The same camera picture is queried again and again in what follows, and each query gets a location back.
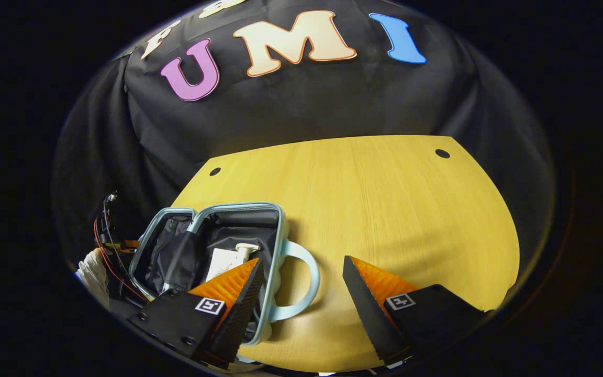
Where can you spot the light blue suitcase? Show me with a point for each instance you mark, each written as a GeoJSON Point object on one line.
{"type": "Point", "coordinates": [280, 251]}

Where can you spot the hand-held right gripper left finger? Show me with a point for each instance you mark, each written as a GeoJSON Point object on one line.
{"type": "Point", "coordinates": [238, 309]}

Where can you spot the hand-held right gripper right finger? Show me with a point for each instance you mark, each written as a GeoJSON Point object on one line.
{"type": "Point", "coordinates": [367, 306]}

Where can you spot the white skin care tube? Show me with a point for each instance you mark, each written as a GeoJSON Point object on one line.
{"type": "Point", "coordinates": [220, 264]}

